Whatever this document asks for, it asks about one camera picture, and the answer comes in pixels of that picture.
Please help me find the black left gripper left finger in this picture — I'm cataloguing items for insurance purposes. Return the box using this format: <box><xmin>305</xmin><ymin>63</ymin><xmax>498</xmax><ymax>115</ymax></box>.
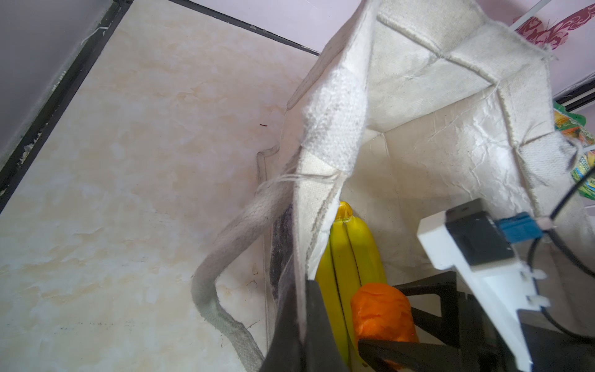
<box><xmin>260</xmin><ymin>284</ymin><xmax>305</xmax><ymax>372</ymax></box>

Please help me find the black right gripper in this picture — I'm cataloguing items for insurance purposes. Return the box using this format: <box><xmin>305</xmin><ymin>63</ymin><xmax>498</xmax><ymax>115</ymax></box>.
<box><xmin>357</xmin><ymin>270</ymin><xmax>595</xmax><ymax>372</ymax></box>

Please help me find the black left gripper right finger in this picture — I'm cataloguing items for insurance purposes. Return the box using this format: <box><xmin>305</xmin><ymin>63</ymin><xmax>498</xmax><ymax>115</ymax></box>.
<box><xmin>305</xmin><ymin>281</ymin><xmax>349</xmax><ymax>372</ymax></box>

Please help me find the orange fruit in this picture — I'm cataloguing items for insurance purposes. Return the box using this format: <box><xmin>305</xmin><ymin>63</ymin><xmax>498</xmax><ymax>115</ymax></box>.
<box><xmin>350</xmin><ymin>283</ymin><xmax>419</xmax><ymax>359</ymax></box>

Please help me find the yellow banana bunch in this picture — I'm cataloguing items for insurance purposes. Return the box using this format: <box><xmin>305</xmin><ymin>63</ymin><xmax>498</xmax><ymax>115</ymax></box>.
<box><xmin>315</xmin><ymin>201</ymin><xmax>387</xmax><ymax>368</ymax></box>

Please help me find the cream canvas grocery bag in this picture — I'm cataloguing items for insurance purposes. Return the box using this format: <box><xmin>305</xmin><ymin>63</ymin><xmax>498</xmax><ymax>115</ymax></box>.
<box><xmin>192</xmin><ymin>1</ymin><xmax>576</xmax><ymax>371</ymax></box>

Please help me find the lower yellow green candy bag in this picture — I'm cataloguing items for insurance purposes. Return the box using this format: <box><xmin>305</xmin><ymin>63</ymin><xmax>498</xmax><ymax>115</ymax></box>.
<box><xmin>553</xmin><ymin>101</ymin><xmax>594</xmax><ymax>183</ymax></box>

